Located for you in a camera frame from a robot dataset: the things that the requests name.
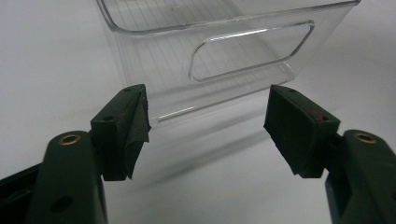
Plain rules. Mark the white table cover board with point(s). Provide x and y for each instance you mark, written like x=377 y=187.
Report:
x=46 y=62

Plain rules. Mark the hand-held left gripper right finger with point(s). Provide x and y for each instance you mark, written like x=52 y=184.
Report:
x=299 y=133

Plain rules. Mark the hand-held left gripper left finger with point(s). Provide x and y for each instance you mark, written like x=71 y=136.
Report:
x=121 y=140

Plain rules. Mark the clear plastic tray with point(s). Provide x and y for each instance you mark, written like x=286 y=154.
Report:
x=162 y=62

